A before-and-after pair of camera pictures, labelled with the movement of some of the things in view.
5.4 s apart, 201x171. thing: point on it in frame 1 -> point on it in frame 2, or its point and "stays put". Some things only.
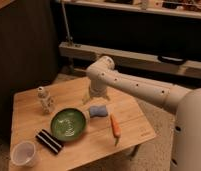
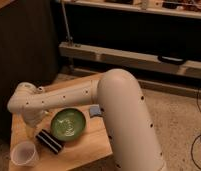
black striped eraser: [49, 141] stays put
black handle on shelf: [170, 60] stays put
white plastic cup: [24, 154] stays put
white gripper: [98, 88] -> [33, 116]
